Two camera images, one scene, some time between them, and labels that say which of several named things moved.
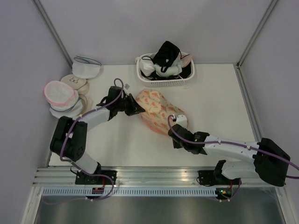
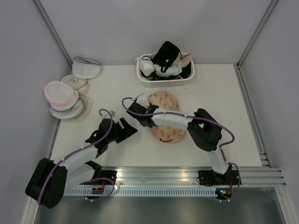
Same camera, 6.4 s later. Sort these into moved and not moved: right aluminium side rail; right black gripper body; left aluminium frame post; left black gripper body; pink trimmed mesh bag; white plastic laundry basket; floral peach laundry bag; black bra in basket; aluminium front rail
Moved: right black gripper body; floral peach laundry bag; left black gripper body
Not moved: left aluminium frame post; aluminium front rail; right aluminium side rail; pink trimmed mesh bag; black bra in basket; white plastic laundry basket
